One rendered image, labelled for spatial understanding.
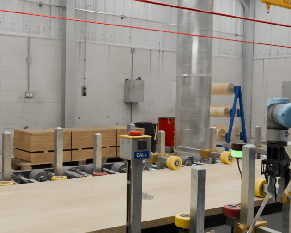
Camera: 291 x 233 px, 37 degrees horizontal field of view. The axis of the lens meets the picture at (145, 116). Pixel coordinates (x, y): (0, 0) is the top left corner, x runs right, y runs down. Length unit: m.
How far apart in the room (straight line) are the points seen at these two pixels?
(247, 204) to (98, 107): 8.04
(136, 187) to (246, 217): 0.52
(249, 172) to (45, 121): 7.55
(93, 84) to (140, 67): 1.32
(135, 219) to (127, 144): 0.23
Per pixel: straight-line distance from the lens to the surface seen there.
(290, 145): 1.83
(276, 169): 1.55
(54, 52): 9.06
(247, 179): 1.65
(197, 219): 1.49
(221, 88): 8.91
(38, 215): 1.65
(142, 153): 1.28
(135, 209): 1.32
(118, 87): 9.83
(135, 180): 1.30
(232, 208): 1.76
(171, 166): 2.56
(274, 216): 2.17
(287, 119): 1.43
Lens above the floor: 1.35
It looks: 3 degrees down
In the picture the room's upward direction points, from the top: 1 degrees clockwise
